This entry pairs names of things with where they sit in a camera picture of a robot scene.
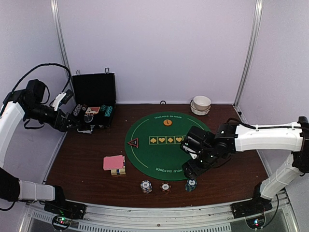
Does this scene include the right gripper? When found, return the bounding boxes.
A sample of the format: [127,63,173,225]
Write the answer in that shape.
[182,148,219,181]

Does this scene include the blue green fifty chip stack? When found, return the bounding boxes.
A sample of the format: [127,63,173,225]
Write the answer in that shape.
[185,179,197,192]

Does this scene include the orange big blind button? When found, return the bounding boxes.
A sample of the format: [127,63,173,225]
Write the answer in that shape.
[163,119,172,126]

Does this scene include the blue peach ten chip stack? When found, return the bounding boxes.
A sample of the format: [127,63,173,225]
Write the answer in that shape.
[140,180,153,194]

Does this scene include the triangular all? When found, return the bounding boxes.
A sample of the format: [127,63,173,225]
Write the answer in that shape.
[127,138,139,148]

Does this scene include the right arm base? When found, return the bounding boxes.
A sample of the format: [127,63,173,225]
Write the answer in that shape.
[231,198,273,218]

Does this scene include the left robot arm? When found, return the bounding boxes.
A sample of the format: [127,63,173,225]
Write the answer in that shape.
[0,79,80,215]

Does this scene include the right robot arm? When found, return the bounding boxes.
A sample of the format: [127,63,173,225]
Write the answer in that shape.
[181,116,309,214]

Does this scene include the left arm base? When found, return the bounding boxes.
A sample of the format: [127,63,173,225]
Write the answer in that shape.
[44,201,86,219]

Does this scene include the clear dealer button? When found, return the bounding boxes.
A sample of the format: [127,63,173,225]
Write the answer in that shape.
[84,114,94,123]

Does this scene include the black poker case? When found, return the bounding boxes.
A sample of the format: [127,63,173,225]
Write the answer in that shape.
[72,68,116,134]

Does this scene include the brown hundred chip stack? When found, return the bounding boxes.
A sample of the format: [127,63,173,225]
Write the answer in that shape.
[160,183,171,194]

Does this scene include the teal chips in case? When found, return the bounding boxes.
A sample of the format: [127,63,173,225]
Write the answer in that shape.
[100,105,113,117]

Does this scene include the lower white bowl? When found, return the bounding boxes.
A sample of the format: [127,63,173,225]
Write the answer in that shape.
[190,101,211,116]

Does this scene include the white bowl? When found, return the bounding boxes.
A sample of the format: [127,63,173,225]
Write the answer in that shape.
[190,101,211,116]
[193,95,211,111]

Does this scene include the round green poker mat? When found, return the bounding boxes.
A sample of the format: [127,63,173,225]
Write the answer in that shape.
[125,112,209,181]

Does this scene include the upper white bowl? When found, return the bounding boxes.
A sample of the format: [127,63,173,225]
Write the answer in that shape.
[193,95,211,111]

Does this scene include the red-backed card deck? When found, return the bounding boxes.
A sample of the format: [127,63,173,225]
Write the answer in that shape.
[103,155,125,171]

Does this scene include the gold blue card box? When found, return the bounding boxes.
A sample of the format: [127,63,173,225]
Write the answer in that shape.
[111,156,126,176]

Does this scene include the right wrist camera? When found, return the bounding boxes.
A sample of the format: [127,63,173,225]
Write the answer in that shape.
[181,126,215,159]

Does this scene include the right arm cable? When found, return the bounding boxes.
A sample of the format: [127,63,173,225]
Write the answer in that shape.
[226,117,302,130]

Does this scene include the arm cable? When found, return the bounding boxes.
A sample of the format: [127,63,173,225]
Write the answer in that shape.
[3,62,73,104]
[226,117,302,130]

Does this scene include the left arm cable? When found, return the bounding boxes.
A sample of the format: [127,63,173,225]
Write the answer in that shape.
[3,62,73,104]

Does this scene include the left aluminium post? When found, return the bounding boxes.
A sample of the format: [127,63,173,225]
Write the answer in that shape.
[50,0,70,69]

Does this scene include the aluminium post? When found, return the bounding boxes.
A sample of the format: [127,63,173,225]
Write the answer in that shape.
[233,0,263,108]
[50,0,70,69]

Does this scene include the right aluminium post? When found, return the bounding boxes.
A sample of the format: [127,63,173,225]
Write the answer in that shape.
[233,0,263,108]

